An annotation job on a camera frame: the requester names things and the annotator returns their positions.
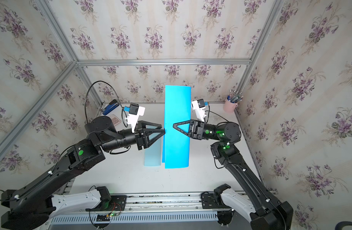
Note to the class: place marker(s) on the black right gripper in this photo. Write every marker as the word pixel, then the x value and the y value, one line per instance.
pixel 197 130

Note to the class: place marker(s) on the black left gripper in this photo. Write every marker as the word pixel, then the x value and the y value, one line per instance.
pixel 141 139

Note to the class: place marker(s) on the dark blue paper sheet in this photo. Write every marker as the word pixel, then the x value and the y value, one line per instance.
pixel 176 145

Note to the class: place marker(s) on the light blue paper sheet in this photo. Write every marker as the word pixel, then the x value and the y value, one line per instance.
pixel 153 155

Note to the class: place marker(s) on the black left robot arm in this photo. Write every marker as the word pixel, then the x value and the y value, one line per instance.
pixel 34 204

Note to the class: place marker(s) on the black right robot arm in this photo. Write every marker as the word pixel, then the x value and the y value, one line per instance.
pixel 224 151

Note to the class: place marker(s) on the pink desk calculator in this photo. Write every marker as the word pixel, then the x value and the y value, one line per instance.
pixel 116 121

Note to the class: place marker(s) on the blue black stapler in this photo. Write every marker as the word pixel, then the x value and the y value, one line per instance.
pixel 110 107

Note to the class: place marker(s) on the pink pen cup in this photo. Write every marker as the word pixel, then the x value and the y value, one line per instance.
pixel 229 107

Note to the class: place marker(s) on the pens in cup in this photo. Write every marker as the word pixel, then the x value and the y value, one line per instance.
pixel 234 96

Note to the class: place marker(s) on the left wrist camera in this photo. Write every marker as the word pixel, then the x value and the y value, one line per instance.
pixel 134 112

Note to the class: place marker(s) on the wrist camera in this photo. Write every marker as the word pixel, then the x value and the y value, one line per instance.
pixel 134 112
pixel 199 108

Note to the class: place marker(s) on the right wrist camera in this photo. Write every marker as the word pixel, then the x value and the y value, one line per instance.
pixel 199 108

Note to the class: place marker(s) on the aluminium mounting rail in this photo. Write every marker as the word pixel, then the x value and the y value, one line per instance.
pixel 161 202

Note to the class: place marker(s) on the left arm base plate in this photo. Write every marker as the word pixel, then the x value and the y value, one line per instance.
pixel 115 203

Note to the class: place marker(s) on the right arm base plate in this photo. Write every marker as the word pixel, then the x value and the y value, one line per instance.
pixel 209 201

